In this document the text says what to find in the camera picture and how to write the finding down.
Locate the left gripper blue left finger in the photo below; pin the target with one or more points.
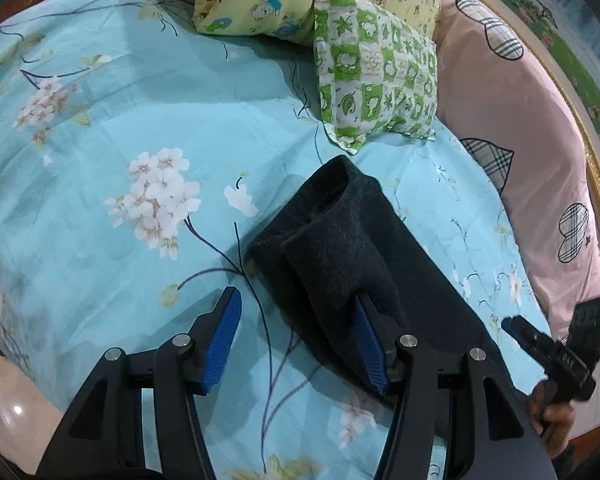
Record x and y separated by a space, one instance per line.
135 415

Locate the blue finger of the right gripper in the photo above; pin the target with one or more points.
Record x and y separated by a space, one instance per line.
536 344

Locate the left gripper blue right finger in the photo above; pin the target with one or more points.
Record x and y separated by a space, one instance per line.
488 434

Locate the black knit pants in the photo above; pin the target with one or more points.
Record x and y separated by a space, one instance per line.
338 238

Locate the person's right hand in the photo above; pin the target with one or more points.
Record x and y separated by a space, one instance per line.
559 418

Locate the pink plaid-heart duvet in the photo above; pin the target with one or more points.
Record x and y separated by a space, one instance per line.
496 97

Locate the light blue floral bedsheet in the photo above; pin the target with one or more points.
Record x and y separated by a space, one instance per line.
139 160

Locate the green white checkered pillow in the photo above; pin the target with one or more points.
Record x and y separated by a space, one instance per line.
375 74

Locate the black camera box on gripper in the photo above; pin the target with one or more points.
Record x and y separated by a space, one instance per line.
584 333

